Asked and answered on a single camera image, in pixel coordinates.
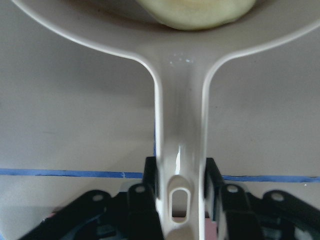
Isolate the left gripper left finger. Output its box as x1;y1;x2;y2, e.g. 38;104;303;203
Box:
127;156;164;240

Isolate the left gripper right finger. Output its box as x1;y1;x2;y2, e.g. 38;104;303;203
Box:
204;158;264;240

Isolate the white plastic dustpan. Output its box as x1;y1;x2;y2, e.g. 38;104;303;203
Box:
15;0;320;240

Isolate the pale yellow peel scrap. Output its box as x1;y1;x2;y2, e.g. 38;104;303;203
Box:
138;0;256;31

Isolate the black bagged trash bin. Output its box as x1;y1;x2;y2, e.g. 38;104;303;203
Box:
47;209;221;240

